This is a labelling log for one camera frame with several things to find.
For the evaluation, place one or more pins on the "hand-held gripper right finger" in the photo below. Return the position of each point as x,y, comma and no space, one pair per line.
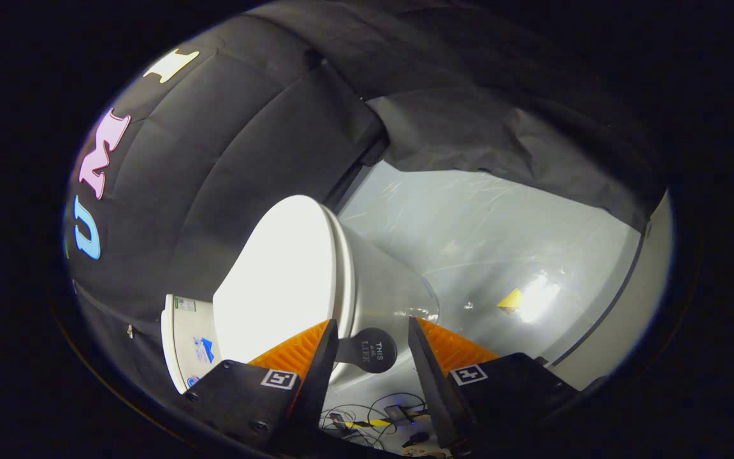
431,382

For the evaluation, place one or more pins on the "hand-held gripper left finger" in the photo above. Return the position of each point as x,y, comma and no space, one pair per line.
316,376

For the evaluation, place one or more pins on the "black round lid lifter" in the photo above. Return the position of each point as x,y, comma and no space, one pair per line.
372,350

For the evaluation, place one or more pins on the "white toilet lid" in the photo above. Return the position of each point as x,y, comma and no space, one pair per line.
278,280

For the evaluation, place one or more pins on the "white toilet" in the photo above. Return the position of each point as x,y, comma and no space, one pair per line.
386,280

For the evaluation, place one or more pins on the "yellow tape piece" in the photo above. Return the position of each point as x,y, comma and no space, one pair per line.
510,301

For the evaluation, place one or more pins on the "black backdrop cloth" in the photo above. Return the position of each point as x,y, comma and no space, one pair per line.
214,159

